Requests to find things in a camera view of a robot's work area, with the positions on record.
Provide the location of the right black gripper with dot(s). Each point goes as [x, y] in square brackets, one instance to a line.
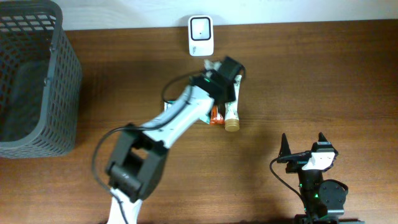
[296, 157]

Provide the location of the white Pantene tube gold cap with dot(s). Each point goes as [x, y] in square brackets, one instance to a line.
[231, 119]

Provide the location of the orange chocolate bar wrapper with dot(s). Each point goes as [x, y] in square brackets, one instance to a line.
[215, 116]

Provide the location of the green tissue pack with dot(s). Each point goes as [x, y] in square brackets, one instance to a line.
[168, 105]

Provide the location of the mint green snack packet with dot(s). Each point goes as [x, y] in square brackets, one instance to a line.
[206, 118]

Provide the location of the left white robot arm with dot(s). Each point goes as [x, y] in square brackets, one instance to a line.
[137, 162]

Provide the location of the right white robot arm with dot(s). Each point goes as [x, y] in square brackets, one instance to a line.
[323, 199]

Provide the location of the white barcode scanner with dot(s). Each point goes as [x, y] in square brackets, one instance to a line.
[200, 36]

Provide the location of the grey plastic mesh basket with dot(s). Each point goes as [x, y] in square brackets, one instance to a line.
[41, 80]

